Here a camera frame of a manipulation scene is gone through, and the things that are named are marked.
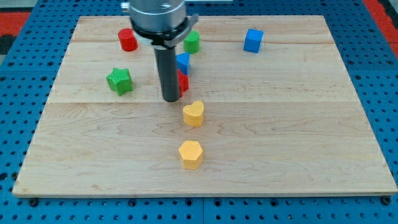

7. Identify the blue cube block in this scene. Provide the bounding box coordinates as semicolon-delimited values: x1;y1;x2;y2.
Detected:
243;29;264;54

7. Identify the red star block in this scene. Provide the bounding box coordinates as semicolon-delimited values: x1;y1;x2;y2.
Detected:
177;69;189;97

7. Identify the yellow hexagon block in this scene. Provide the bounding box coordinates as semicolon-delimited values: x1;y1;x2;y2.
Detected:
178;140;203;170

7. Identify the green cylinder block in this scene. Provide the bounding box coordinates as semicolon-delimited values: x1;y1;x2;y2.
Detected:
183;30;200;54

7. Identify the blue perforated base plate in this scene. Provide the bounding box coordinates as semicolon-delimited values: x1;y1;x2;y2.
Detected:
1;1;397;223

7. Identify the red cylinder block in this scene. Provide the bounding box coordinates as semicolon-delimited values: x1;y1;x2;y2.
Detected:
118;28;138;52

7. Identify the yellow heart block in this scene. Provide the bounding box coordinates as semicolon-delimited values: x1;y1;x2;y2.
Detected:
183;101;205;127

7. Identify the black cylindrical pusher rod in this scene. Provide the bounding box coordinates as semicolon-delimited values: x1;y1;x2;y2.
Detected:
154;48;180;102

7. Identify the green star block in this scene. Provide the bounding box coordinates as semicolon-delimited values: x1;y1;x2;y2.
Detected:
106;68;133;96

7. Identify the blue triangle block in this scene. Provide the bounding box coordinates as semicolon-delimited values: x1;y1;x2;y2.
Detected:
176;52;190;75

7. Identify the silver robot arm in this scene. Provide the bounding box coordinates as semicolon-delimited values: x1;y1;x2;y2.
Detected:
121;0;198;50

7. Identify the wooden board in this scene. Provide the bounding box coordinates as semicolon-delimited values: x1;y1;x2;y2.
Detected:
13;16;397;198

